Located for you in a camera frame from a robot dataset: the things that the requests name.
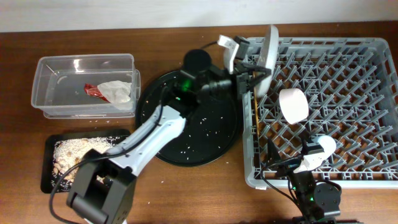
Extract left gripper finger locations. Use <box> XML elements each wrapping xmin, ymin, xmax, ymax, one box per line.
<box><xmin>248</xmin><ymin>69</ymin><xmax>272</xmax><ymax>92</ymax></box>
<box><xmin>241</xmin><ymin>62</ymin><xmax>267</xmax><ymax>70</ymax></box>

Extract blue cup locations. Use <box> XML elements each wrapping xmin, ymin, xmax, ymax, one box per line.
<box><xmin>313</xmin><ymin>135</ymin><xmax>336</xmax><ymax>158</ymax></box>

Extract grey plate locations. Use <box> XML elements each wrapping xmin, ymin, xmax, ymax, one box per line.
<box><xmin>256</xmin><ymin>25</ymin><xmax>279</xmax><ymax>98</ymax></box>

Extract wooden chopstick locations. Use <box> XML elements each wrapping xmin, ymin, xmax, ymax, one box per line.
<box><xmin>253</xmin><ymin>72</ymin><xmax>260</xmax><ymax>137</ymax></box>

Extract white napkin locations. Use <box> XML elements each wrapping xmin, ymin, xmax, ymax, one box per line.
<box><xmin>97</xmin><ymin>80</ymin><xmax>132</xmax><ymax>110</ymax></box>

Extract red snack wrapper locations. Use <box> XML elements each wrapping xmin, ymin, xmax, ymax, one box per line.
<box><xmin>84</xmin><ymin>83</ymin><xmax>109</xmax><ymax>103</ymax></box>

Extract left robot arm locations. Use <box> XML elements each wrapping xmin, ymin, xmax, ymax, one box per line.
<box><xmin>66</xmin><ymin>35</ymin><xmax>278</xmax><ymax>223</ymax></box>

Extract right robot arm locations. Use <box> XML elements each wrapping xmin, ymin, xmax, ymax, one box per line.
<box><xmin>265</xmin><ymin>135</ymin><xmax>342</xmax><ymax>224</ymax></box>

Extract grey dishwasher rack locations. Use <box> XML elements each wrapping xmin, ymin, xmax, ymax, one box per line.
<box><xmin>243</xmin><ymin>37</ymin><xmax>397</xmax><ymax>190</ymax></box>

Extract round black tray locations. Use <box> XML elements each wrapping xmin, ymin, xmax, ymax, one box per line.
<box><xmin>136</xmin><ymin>71</ymin><xmax>243</xmax><ymax>167</ymax></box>

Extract clear plastic bin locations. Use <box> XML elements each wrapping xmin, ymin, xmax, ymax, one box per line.
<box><xmin>30</xmin><ymin>54</ymin><xmax>141</xmax><ymax>119</ymax></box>

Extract rice and peanut shells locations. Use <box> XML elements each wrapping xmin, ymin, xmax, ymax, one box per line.
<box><xmin>50</xmin><ymin>136</ymin><xmax>121</xmax><ymax>187</ymax></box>

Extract black rectangular tray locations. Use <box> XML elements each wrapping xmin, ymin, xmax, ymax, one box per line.
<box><xmin>40</xmin><ymin>129</ymin><xmax>131</xmax><ymax>194</ymax></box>

